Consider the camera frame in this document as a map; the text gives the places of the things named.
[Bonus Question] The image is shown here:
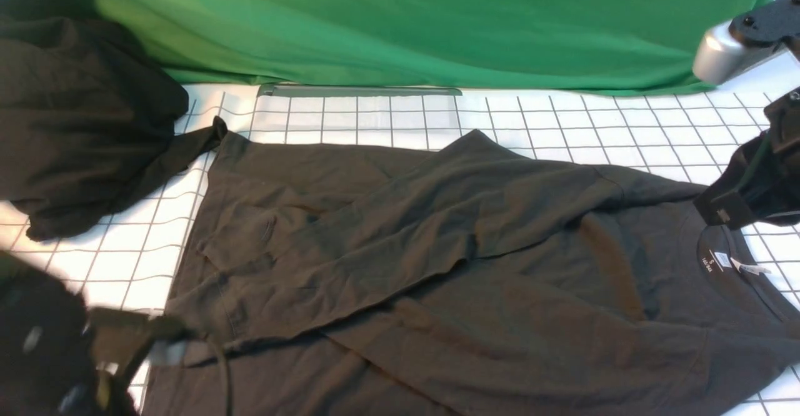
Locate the black garment pile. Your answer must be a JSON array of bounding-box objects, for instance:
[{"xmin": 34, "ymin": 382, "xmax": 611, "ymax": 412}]
[{"xmin": 1, "ymin": 0, "xmax": 228, "ymax": 242}]

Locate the gray long-sleeved shirt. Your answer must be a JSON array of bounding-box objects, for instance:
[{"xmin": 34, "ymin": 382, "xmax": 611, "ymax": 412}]
[{"xmin": 166, "ymin": 131, "xmax": 798, "ymax": 415}]

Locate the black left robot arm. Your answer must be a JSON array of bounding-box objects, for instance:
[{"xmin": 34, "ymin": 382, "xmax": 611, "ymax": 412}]
[{"xmin": 1, "ymin": 251, "xmax": 196, "ymax": 415}]

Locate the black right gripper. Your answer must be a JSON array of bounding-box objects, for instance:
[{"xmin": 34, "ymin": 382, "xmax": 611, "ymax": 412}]
[{"xmin": 694, "ymin": 89, "xmax": 799, "ymax": 229}]

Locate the gray metal strip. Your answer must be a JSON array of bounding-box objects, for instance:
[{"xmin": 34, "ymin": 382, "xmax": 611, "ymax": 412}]
[{"xmin": 257, "ymin": 83, "xmax": 463, "ymax": 98}]

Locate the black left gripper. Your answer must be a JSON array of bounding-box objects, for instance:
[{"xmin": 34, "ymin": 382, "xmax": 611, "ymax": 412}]
[{"xmin": 87, "ymin": 306, "xmax": 201, "ymax": 392}]

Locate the green backdrop cloth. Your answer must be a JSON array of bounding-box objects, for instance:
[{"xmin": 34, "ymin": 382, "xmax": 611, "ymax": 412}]
[{"xmin": 91, "ymin": 0, "xmax": 770, "ymax": 96}]

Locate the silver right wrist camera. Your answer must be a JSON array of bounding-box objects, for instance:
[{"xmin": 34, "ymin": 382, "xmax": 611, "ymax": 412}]
[{"xmin": 692, "ymin": 0, "xmax": 799, "ymax": 86}]

